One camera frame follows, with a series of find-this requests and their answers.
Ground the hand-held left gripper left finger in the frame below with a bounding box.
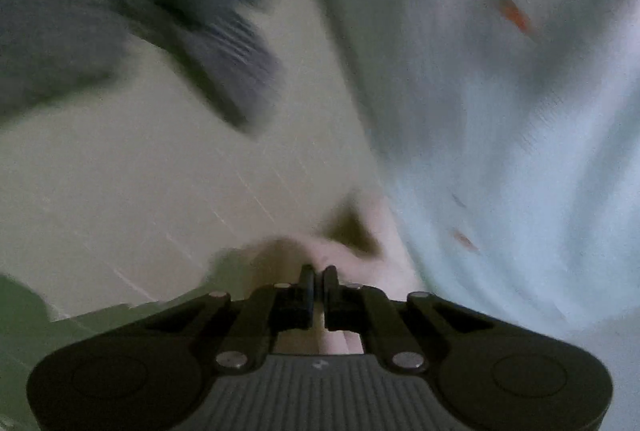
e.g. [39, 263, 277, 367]
[134, 264, 317, 373]

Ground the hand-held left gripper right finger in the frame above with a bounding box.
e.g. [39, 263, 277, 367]
[324, 265, 502, 374]

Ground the pink garment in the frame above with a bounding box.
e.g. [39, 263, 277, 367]
[240, 191, 432, 357]

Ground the white carrot print cloth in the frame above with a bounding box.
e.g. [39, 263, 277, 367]
[280, 0, 640, 337]

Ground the dark grey cloth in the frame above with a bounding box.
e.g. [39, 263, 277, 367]
[0, 0, 297, 138]

